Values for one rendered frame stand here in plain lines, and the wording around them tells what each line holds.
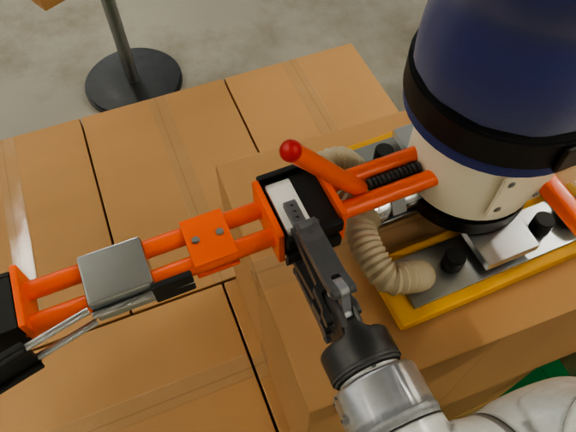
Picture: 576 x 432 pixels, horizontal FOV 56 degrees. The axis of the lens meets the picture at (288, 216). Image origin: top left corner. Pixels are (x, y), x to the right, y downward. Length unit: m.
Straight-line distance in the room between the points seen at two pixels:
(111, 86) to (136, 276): 1.84
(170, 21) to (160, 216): 1.53
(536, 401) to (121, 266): 0.43
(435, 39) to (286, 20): 2.11
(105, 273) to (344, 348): 0.26
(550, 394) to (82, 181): 1.13
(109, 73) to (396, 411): 2.12
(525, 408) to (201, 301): 0.77
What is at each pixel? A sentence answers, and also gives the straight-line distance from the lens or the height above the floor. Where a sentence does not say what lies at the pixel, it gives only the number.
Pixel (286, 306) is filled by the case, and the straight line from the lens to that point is 0.72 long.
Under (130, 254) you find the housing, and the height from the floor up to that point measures 1.10.
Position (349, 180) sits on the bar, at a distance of 0.61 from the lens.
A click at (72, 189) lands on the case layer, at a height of 0.54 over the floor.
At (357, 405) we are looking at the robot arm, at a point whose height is 1.11.
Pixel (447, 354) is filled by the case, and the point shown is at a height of 0.94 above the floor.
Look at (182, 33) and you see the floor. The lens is 2.62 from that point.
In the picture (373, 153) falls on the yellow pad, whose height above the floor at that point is 0.97.
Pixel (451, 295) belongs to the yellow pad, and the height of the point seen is 0.97.
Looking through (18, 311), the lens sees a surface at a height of 1.10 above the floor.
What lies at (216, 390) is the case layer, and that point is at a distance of 1.11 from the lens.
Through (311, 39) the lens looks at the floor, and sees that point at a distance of 2.54.
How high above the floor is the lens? 1.61
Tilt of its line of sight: 57 degrees down
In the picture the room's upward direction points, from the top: straight up
